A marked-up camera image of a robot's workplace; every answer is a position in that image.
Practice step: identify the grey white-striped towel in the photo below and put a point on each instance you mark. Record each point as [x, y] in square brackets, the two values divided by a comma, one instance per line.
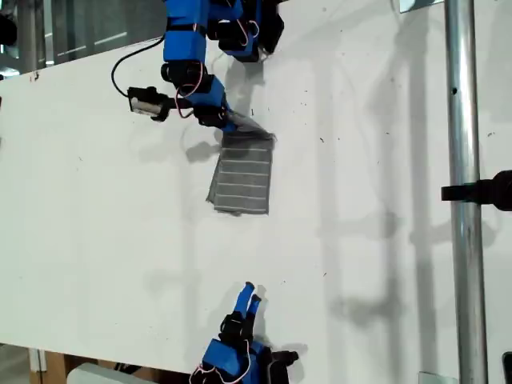
[244, 176]

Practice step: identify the white box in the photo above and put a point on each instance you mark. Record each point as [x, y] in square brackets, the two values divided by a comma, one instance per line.
[96, 376]

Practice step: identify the wooden table leg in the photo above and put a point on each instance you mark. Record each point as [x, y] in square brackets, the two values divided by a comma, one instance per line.
[54, 368]

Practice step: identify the black round object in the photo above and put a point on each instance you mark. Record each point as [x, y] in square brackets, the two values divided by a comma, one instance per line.
[7, 30]

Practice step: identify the black clamp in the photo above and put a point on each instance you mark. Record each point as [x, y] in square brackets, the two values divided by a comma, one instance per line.
[480, 192]

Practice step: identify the small black device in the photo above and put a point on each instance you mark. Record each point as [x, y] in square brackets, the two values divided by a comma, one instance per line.
[507, 365]

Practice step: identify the arm camera box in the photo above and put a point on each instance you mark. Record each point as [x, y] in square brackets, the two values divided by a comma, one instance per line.
[146, 103]
[286, 358]

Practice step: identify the steel post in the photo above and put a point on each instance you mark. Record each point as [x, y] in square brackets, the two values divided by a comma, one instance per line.
[464, 240]

